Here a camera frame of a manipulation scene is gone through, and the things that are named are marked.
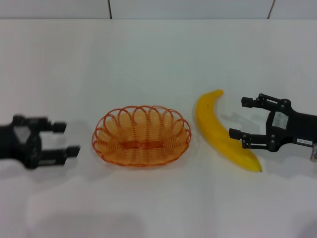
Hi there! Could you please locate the orange wire basket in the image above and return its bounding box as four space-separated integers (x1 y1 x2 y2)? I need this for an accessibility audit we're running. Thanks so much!
91 105 192 169

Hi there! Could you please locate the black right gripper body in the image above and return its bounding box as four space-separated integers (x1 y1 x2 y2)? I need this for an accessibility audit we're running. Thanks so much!
265 99 317 153

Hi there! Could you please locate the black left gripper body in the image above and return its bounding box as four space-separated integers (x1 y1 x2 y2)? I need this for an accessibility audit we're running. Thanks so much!
0 115 43 171

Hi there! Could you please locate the yellow banana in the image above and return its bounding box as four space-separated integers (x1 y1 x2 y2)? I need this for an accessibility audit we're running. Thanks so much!
195 89 263 173

